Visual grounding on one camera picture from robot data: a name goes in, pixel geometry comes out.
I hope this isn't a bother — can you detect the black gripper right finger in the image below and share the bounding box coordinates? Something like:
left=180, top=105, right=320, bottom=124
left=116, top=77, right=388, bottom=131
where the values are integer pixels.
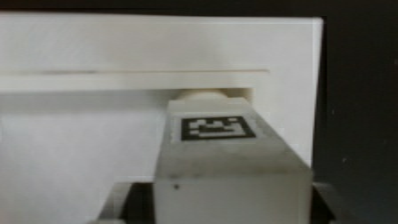
left=310, top=182, right=356, bottom=224

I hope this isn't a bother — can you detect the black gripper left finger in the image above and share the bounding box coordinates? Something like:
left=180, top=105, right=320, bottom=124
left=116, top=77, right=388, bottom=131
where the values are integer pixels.
left=96, top=182, right=157, bottom=224

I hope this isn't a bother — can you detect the white table leg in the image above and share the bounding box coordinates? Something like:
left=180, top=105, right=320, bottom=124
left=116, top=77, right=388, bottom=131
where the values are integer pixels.
left=153, top=90, right=313, bottom=224

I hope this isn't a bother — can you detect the white square tabletop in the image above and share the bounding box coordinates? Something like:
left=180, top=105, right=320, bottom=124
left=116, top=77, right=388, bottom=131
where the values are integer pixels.
left=0, top=70, right=269, bottom=224

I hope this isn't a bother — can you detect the white U-shaped obstacle fence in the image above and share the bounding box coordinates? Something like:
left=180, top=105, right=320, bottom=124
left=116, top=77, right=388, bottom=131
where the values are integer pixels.
left=0, top=12, right=324, bottom=161

